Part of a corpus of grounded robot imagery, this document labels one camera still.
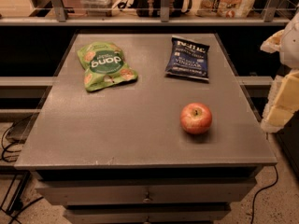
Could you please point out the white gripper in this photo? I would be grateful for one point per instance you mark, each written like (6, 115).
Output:
(291, 46)

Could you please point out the green rice chip bag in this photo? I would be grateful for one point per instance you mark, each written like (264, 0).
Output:
(104, 66)

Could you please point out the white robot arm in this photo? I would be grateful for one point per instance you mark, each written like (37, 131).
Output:
(289, 56)

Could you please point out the blue chip bag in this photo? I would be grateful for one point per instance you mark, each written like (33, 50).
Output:
(188, 59)

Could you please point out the colourful snack bag on shelf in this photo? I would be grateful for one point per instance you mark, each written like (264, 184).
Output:
(225, 8)

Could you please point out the black bag on shelf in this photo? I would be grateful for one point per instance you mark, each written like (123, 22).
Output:
(152, 8)

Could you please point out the red apple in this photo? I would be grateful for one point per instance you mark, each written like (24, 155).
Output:
(195, 118)

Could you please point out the grey drawer cabinet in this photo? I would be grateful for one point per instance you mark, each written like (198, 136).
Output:
(97, 154)

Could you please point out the upper drawer knob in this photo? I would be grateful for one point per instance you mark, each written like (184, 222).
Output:
(147, 198)

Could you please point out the metal shelf rail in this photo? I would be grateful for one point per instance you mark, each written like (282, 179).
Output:
(71, 13)

